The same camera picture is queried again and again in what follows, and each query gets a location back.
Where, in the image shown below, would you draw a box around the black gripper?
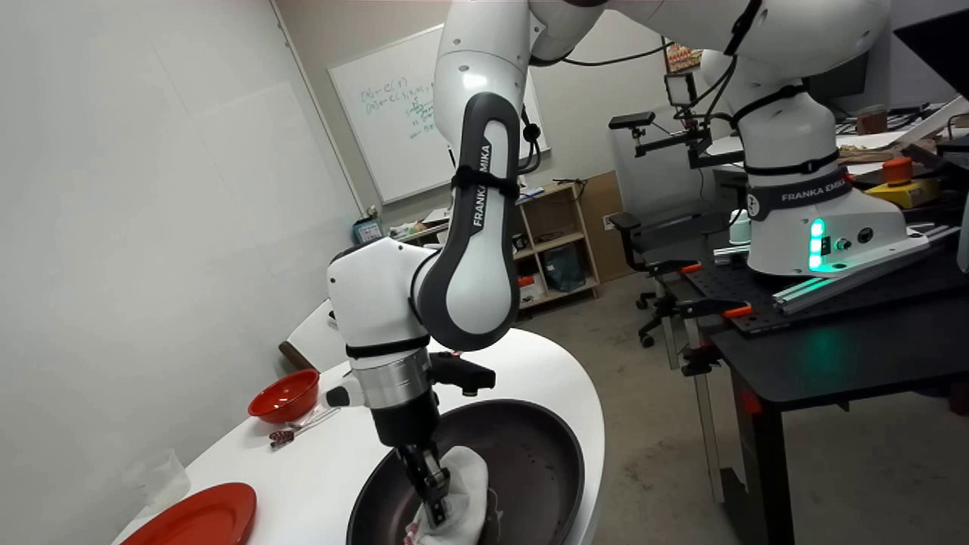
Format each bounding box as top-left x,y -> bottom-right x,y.
368,390 -> 453,531

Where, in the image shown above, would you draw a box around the white cloth red stripe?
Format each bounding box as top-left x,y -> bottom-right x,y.
405,444 -> 497,545

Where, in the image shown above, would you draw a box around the large dark round basin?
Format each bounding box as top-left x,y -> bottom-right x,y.
345,398 -> 587,545

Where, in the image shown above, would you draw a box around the red bowl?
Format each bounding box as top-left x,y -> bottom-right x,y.
246,368 -> 324,426

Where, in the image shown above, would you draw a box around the wooden chair white cushions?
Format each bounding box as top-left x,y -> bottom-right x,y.
276,296 -> 345,376

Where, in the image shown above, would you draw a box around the red plate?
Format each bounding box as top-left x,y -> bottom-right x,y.
117,482 -> 259,545

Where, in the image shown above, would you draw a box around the blue plastic crate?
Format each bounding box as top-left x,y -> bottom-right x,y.
348,211 -> 390,251

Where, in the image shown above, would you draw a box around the wooden shelf unit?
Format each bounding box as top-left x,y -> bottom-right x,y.
510,178 -> 602,314

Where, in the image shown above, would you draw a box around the clear plastic cup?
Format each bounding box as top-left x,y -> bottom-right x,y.
124,450 -> 194,512

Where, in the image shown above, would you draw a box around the flat brown cardboard sheet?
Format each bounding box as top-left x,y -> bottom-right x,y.
578,166 -> 630,284

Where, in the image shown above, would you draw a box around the black office chair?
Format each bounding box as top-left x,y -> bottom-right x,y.
608,206 -> 710,351

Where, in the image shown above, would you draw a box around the whiteboard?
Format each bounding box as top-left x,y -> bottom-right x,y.
326,23 -> 555,206

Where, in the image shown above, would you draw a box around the small white bottle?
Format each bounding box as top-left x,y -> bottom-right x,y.
727,206 -> 758,251

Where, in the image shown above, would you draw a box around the black desk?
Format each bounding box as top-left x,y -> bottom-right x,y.
661,225 -> 969,545

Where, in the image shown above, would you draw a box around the yellow emergency stop box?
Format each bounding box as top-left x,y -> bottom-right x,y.
865,154 -> 949,214

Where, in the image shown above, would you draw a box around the white paper stack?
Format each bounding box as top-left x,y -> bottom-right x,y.
832,94 -> 969,164

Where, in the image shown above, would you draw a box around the black monitor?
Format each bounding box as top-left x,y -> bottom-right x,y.
891,5 -> 969,103

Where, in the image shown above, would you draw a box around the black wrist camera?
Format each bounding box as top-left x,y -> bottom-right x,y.
426,351 -> 497,400

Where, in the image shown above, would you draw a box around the round white pedestal table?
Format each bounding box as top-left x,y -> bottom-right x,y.
110,325 -> 608,545

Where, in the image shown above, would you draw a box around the black clamp orange handle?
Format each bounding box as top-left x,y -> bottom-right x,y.
674,259 -> 729,372
681,301 -> 760,509

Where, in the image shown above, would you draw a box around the aluminium rail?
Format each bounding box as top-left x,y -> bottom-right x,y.
768,225 -> 963,312

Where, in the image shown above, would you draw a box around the colourful wall poster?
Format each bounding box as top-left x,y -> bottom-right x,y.
661,40 -> 710,78

